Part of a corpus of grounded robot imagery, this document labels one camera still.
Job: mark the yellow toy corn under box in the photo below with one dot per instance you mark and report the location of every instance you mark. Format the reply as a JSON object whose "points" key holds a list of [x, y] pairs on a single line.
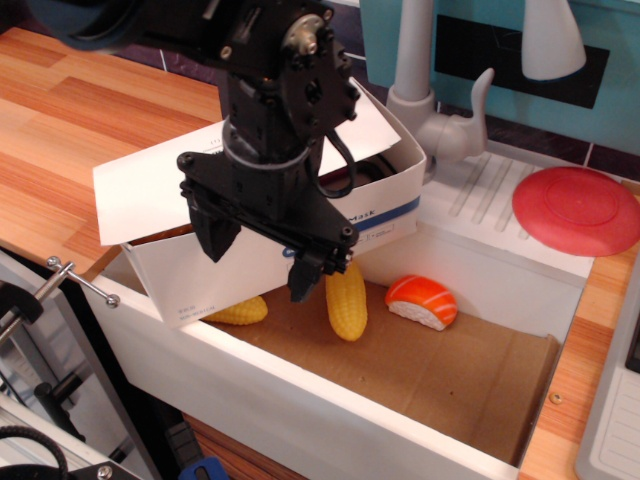
{"points": [[248, 312]]}

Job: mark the teal panel with black tape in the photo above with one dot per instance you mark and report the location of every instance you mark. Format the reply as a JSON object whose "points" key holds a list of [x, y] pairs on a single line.
{"points": [[599, 104]]}

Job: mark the grey toy faucet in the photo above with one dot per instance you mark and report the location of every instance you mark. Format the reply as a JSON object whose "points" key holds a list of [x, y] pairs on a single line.
{"points": [[411, 99]]}

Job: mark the white cone lamp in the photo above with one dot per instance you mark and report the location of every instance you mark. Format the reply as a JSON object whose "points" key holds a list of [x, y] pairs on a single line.
{"points": [[552, 47]]}

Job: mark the black round device with cable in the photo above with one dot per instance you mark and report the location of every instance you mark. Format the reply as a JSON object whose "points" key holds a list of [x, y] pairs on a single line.
{"points": [[343, 181]]}

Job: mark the brown cardboard sheet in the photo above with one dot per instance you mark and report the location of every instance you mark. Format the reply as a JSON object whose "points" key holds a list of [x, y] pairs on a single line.
{"points": [[475, 381]]}

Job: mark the salmon sushi toy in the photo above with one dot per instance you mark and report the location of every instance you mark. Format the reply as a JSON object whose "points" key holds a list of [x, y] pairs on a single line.
{"points": [[422, 300]]}

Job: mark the blue clamp handle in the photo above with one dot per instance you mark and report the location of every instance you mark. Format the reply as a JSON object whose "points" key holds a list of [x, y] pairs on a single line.
{"points": [[192, 462]]}

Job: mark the metal clamp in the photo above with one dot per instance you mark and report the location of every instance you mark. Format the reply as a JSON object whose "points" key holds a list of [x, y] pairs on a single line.
{"points": [[19, 306]]}

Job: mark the red plastic plate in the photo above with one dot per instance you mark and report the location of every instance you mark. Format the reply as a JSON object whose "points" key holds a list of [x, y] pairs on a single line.
{"points": [[577, 211]]}

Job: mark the white face mask box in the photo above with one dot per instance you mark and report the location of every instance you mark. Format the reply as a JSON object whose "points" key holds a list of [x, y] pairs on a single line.
{"points": [[138, 197]]}

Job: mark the yellow toy corn upright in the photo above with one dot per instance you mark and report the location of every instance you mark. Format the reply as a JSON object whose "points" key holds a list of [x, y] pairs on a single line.
{"points": [[347, 304]]}

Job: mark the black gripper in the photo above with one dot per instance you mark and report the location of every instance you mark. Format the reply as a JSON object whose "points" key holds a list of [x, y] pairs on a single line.
{"points": [[282, 201]]}

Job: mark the white toy sink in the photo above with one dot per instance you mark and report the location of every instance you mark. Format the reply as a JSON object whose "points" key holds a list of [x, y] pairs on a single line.
{"points": [[468, 240]]}

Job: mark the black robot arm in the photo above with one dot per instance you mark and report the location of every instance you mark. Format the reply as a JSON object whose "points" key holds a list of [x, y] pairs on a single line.
{"points": [[288, 90]]}

